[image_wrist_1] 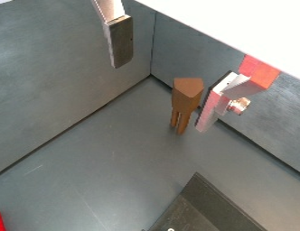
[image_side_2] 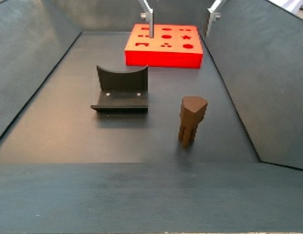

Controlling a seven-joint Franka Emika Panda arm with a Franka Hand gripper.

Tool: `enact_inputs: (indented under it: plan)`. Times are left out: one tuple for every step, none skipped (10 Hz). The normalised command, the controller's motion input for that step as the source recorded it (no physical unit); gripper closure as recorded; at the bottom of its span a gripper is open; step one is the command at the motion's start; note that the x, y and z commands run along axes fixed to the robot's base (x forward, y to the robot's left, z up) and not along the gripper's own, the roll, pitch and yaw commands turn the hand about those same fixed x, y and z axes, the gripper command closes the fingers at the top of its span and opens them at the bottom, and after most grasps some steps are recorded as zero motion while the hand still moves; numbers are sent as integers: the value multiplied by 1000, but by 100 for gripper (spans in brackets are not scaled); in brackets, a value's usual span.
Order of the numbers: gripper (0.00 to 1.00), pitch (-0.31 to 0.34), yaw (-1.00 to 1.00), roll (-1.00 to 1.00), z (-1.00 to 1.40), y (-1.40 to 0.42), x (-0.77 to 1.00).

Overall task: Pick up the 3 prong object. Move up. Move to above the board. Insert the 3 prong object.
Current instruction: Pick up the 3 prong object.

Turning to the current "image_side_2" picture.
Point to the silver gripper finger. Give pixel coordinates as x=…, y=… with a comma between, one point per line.
x=213, y=10
x=146, y=15

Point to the brown three prong peg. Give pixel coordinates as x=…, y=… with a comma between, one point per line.
x=192, y=111

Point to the red shape sorting board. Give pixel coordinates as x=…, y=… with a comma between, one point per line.
x=173, y=48

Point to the black curved bracket block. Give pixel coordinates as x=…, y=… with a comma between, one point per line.
x=122, y=90

